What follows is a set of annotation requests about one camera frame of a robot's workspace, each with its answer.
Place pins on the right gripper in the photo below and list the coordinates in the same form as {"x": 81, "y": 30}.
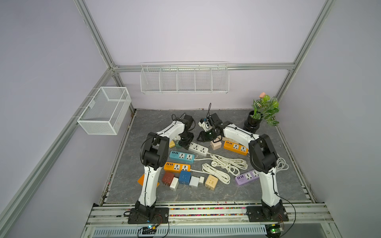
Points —
{"x": 202, "y": 137}

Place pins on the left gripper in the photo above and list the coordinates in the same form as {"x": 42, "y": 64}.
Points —
{"x": 185, "y": 144}

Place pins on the green plug adapter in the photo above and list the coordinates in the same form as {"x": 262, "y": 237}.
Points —
{"x": 178, "y": 144}

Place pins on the yellow plug adapter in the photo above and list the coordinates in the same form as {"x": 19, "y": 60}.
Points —
{"x": 172, "y": 144}

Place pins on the white grey power strip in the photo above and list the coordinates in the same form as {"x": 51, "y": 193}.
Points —
{"x": 198, "y": 149}

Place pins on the teal power strip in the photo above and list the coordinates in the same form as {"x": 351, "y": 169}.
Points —
{"x": 183, "y": 157}

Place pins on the orange power strip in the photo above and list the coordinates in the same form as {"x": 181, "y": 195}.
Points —
{"x": 234, "y": 147}
{"x": 176, "y": 167}

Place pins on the blue cube socket adapter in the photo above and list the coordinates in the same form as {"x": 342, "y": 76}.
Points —
{"x": 185, "y": 177}

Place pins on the red cube socket adapter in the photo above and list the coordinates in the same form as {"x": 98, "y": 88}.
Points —
{"x": 168, "y": 178}

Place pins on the white usb charger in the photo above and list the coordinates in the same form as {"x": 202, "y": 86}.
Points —
{"x": 194, "y": 181}
{"x": 174, "y": 184}

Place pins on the beige cube socket adapter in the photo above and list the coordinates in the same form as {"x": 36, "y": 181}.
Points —
{"x": 211, "y": 182}

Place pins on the purple power strip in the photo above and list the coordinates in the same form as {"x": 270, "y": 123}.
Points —
{"x": 247, "y": 177}

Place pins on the pink cube socket adapter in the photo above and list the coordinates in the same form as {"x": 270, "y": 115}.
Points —
{"x": 215, "y": 145}

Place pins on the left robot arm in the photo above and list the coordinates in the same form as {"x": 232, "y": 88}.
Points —
{"x": 154, "y": 153}

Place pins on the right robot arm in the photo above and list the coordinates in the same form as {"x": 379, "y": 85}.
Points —
{"x": 262, "y": 153}

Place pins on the artificial plant in black pot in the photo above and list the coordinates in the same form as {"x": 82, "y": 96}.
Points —
{"x": 264, "y": 109}

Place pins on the orange sponge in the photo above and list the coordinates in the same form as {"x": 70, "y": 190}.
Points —
{"x": 141, "y": 180}

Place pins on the white wire wall shelf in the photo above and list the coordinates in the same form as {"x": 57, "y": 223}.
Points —
{"x": 185, "y": 78}

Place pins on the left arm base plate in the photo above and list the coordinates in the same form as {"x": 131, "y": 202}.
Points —
{"x": 156, "y": 215}

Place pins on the white mesh wall basket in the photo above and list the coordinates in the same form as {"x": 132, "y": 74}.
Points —
{"x": 106, "y": 111}

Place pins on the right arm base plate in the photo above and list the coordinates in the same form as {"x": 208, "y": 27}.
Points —
{"x": 267, "y": 214}

